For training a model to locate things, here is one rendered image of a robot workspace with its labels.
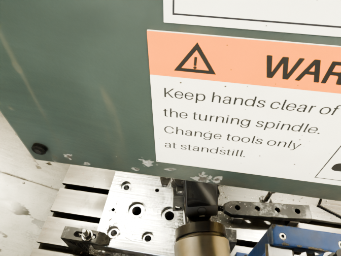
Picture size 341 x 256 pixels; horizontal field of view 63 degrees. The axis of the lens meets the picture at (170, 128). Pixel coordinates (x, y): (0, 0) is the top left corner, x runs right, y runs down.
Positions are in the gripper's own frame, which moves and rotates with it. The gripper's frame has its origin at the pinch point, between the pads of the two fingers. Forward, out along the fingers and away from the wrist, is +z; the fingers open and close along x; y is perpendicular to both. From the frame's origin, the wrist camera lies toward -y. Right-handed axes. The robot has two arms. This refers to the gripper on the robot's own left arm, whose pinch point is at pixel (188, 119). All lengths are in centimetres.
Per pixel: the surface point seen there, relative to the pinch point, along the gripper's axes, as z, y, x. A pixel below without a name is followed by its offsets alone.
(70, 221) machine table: 2, 50, -35
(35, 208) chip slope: 17, 73, -58
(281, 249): -17.8, 18.3, 17.4
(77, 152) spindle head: -19.6, -19.8, -11.4
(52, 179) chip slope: 30, 74, -54
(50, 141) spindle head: -19.2, -20.8, -13.2
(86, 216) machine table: 3, 51, -30
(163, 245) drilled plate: -9.5, 41.1, -5.2
